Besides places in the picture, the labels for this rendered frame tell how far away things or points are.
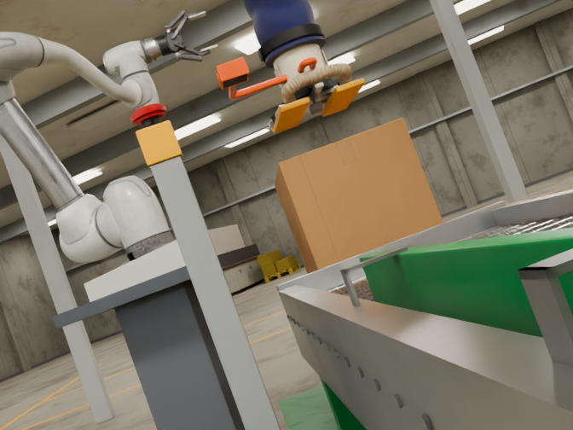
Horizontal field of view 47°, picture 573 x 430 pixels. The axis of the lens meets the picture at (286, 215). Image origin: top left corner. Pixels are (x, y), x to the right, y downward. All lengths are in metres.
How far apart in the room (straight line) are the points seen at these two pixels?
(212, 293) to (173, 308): 0.79
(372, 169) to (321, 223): 0.22
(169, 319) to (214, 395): 0.26
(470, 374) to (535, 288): 0.08
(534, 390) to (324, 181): 1.66
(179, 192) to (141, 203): 0.87
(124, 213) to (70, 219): 0.21
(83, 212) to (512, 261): 1.81
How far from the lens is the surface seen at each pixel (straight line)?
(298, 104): 2.12
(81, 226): 2.23
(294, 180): 1.96
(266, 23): 2.29
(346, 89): 2.16
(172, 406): 2.11
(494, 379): 0.38
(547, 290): 0.35
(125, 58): 2.58
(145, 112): 1.28
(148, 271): 1.97
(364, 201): 1.98
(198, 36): 9.15
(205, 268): 1.24
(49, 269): 5.06
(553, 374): 0.35
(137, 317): 2.09
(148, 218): 2.11
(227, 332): 1.24
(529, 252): 0.53
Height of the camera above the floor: 0.70
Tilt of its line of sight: 3 degrees up
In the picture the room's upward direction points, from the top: 20 degrees counter-clockwise
